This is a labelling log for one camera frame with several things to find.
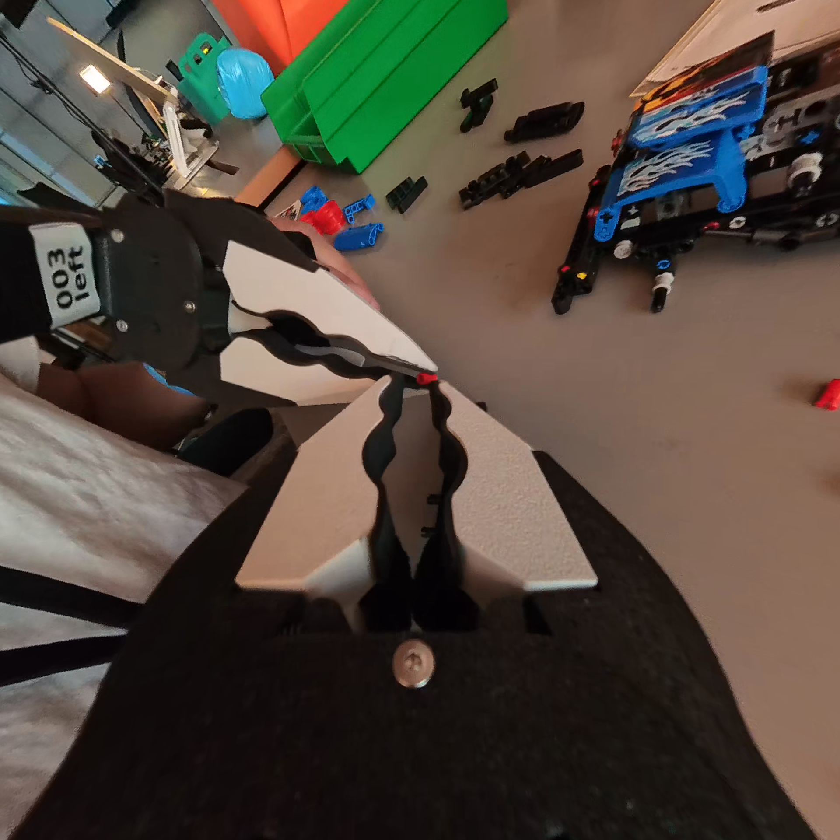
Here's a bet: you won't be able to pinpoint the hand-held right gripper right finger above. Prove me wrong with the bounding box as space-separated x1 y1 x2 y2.
415 381 598 631

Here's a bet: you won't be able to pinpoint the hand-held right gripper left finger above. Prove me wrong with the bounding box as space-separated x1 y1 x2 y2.
236 377 411 632

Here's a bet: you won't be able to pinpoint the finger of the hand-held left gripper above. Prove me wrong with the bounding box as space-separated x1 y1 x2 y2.
226 241 437 378
222 331 388 404

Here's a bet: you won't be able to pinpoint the person's left forearm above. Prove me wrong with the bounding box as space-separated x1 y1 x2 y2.
36 360 212 454

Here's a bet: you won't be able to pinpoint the blue curved lego panel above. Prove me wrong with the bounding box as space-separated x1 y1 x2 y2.
332 223 385 253

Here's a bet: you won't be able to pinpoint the red lego piece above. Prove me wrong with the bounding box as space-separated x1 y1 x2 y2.
301 200 347 236

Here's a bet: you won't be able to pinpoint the small black lego piece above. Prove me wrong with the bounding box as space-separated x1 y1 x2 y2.
386 177 429 214

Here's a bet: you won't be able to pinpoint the black studded lego assembly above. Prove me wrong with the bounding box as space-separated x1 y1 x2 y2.
459 152 534 211

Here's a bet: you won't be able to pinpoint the black lego connector piece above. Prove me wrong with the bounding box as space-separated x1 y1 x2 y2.
459 79 500 133

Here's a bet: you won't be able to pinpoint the short black lego beam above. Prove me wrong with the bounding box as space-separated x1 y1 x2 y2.
521 150 584 188

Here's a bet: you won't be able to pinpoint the black lego panel piece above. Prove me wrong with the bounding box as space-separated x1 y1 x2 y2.
504 101 585 144

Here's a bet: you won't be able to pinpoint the blue flame lego truck model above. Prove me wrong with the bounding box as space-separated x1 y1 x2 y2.
551 33 840 316

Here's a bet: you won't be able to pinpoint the lego instruction booklet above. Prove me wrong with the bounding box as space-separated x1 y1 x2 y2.
646 0 840 74

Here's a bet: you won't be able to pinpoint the person's left hand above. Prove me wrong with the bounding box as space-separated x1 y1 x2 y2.
272 220 380 308

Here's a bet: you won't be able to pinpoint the black rounded object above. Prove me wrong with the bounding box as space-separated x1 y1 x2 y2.
176 407 275 479

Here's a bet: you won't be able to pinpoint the blue wristband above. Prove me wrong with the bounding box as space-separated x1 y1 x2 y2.
146 362 198 399

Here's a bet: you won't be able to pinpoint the white plastic stand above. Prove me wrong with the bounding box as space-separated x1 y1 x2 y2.
163 98 221 179

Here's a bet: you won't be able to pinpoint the teal plastic container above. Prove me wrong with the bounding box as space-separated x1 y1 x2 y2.
177 33 232 126

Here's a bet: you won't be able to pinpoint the tilted beige board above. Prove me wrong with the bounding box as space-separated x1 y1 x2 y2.
47 16 179 106

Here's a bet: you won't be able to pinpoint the light blue plastic bag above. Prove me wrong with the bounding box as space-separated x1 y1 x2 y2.
217 47 275 120

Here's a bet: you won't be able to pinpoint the green plastic bin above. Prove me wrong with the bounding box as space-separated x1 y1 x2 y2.
260 0 509 175

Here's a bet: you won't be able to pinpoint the orange plastic bin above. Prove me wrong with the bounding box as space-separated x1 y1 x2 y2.
211 0 349 76

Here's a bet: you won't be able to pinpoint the black shoulder strap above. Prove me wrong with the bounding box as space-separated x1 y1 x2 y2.
0 566 140 626
0 635 114 686

